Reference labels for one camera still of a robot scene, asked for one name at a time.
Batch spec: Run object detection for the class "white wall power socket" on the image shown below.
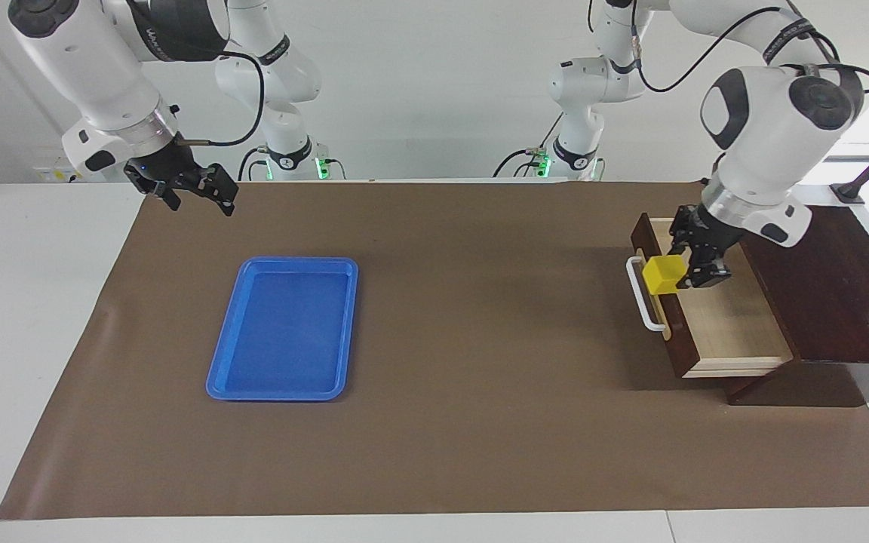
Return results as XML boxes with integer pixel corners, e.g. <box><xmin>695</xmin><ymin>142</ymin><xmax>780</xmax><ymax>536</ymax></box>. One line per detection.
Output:
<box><xmin>33</xmin><ymin>155</ymin><xmax>127</xmax><ymax>183</ymax></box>

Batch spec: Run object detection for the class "brown paper table mat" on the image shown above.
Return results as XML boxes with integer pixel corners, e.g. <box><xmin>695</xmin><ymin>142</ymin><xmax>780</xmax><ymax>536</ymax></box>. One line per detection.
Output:
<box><xmin>0</xmin><ymin>179</ymin><xmax>869</xmax><ymax>521</ymax></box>

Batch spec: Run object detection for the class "black base cable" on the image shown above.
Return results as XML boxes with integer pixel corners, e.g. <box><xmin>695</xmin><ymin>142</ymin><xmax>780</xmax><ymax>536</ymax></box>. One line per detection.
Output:
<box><xmin>492</xmin><ymin>113</ymin><xmax>565</xmax><ymax>179</ymax></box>
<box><xmin>237</xmin><ymin>146</ymin><xmax>271</xmax><ymax>183</ymax></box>

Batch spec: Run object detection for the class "black left base cable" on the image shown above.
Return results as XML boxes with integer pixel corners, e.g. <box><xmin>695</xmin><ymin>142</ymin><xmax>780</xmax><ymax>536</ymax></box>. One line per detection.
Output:
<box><xmin>492</xmin><ymin>113</ymin><xmax>565</xmax><ymax>179</ymax></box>

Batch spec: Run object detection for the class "blue plastic tray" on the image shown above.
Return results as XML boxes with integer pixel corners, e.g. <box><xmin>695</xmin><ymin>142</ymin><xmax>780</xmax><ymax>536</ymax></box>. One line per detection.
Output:
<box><xmin>205</xmin><ymin>256</ymin><xmax>360</xmax><ymax>401</ymax></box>

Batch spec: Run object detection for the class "black right base cable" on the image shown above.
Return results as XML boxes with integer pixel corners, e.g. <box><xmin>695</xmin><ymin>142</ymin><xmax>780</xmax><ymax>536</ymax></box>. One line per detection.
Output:
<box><xmin>237</xmin><ymin>146</ymin><xmax>271</xmax><ymax>183</ymax></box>

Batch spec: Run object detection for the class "wooden drawer with white handle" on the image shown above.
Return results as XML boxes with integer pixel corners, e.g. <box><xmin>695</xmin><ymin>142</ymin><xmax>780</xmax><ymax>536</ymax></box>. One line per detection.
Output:
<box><xmin>625</xmin><ymin>213</ymin><xmax>796</xmax><ymax>380</ymax></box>

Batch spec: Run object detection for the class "yellow cube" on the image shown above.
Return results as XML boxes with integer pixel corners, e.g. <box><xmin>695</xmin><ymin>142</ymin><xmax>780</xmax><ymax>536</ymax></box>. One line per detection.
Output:
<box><xmin>643</xmin><ymin>254</ymin><xmax>689</xmax><ymax>296</ymax></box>

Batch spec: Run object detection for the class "dark wooden drawer cabinet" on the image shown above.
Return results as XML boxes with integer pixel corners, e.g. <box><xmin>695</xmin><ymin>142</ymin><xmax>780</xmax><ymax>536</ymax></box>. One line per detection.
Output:
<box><xmin>723</xmin><ymin>204</ymin><xmax>869</xmax><ymax>409</ymax></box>

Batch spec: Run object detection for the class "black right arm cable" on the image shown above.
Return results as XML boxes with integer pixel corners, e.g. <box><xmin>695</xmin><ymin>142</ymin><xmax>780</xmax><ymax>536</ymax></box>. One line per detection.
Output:
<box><xmin>177</xmin><ymin>50</ymin><xmax>266</xmax><ymax>147</ymax></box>

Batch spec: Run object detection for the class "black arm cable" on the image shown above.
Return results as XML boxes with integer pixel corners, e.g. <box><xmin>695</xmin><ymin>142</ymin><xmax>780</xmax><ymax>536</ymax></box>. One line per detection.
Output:
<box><xmin>177</xmin><ymin>50</ymin><xmax>266</xmax><ymax>147</ymax></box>
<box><xmin>629</xmin><ymin>6</ymin><xmax>869</xmax><ymax>96</ymax></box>

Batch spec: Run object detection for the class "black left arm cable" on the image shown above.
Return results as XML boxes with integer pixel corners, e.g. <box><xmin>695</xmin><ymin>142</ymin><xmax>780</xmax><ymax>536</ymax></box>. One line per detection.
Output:
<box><xmin>629</xmin><ymin>6</ymin><xmax>869</xmax><ymax>96</ymax></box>

